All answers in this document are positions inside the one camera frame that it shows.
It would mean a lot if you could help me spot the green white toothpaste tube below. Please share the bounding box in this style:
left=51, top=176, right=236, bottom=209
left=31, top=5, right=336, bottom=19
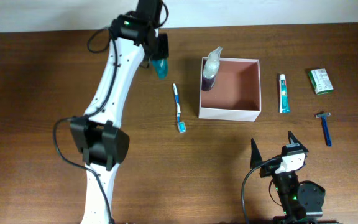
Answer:
left=279, top=74, right=290, bottom=114

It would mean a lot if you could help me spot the blue mouthwash bottle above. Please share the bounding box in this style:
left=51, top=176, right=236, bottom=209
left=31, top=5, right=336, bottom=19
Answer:
left=151, top=59, right=168, bottom=79

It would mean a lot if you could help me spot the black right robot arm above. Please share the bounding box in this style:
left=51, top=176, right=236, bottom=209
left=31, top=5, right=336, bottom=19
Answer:
left=250, top=131, right=326, bottom=223

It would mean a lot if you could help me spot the green white soap box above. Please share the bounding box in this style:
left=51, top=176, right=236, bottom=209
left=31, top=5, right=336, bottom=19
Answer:
left=308, top=68, right=334, bottom=95

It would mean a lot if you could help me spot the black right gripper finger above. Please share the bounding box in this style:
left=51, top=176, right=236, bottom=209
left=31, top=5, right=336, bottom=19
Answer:
left=288, top=131, right=303, bottom=147
left=250, top=138, right=263, bottom=169

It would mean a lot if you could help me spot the blue white toothbrush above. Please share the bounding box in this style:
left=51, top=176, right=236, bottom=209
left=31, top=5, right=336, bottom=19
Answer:
left=172, top=83, right=186, bottom=133

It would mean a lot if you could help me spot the blue disposable razor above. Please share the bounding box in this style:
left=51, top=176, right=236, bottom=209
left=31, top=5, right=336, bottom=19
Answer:
left=315, top=113, right=332, bottom=147

